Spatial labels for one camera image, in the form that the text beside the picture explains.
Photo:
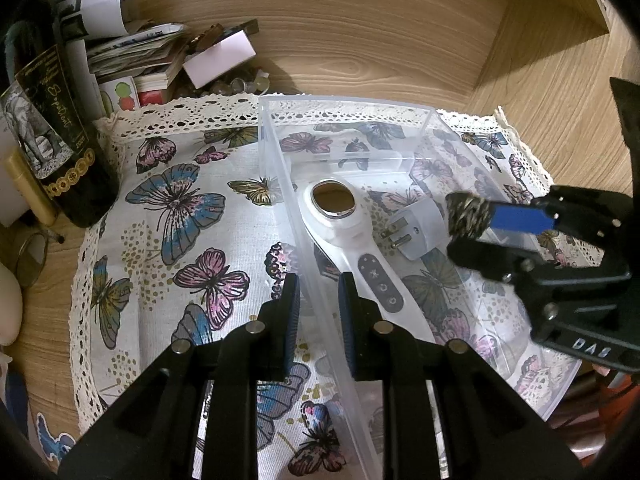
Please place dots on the stack of folded papers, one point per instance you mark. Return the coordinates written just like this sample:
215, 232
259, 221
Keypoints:
135, 50

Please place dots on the cream rounded object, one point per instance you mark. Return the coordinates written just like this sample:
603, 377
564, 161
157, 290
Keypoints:
7, 305

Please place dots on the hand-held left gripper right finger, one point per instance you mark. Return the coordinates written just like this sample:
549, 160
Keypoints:
347, 320

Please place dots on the white handheld massager device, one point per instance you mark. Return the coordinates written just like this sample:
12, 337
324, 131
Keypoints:
350, 240

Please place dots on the white rolled paper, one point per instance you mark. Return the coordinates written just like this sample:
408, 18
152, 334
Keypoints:
97, 7

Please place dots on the red and white carton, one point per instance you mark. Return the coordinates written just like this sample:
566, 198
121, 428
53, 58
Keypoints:
150, 96

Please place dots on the fruit picture carton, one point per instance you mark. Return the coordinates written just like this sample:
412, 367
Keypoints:
120, 94

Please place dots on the dark wine bottle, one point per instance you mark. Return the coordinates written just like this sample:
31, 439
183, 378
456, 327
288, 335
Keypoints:
55, 150

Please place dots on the butterfly print lace cloth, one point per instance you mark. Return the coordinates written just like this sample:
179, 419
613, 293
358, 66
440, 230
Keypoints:
175, 240

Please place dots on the small white box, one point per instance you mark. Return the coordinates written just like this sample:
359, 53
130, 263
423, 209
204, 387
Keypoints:
220, 57

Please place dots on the blue sticker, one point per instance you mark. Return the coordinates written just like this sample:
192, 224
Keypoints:
52, 442

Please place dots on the gold cylindrical tube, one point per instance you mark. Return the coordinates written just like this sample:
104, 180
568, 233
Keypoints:
30, 187

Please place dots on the clear plastic storage box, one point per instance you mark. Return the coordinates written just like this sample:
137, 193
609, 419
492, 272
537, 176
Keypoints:
325, 240

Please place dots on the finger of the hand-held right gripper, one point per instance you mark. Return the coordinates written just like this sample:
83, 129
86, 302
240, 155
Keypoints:
520, 217
480, 255

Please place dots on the white plug adapter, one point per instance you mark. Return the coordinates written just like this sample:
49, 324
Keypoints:
420, 227

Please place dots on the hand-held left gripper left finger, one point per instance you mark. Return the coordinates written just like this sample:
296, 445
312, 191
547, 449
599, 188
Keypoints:
291, 310

